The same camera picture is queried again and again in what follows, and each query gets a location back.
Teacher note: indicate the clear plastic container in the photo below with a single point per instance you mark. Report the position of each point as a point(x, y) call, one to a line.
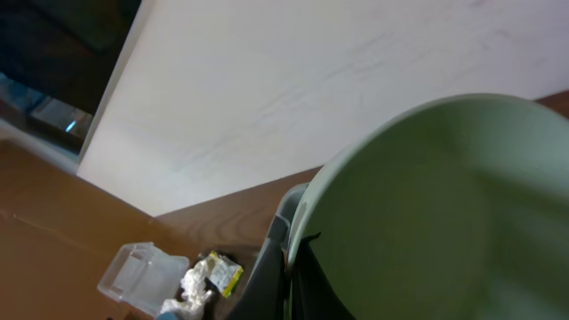
point(143, 276)

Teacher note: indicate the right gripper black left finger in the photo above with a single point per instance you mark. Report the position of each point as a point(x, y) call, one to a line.
point(263, 297)

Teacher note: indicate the mint green bowl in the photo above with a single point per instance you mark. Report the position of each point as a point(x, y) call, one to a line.
point(456, 209)

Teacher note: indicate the yellow green snack wrapper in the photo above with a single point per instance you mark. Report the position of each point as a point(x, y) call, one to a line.
point(223, 273)

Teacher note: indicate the dark blue plate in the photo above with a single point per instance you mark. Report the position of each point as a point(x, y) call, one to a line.
point(168, 316)

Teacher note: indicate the crumpled white paper napkin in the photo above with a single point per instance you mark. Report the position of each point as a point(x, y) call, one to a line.
point(194, 295)

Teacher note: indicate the grey dishwasher rack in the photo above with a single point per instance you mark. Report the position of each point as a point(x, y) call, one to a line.
point(281, 225)

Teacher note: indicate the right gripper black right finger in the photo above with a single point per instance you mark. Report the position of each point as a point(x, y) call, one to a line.
point(313, 296)

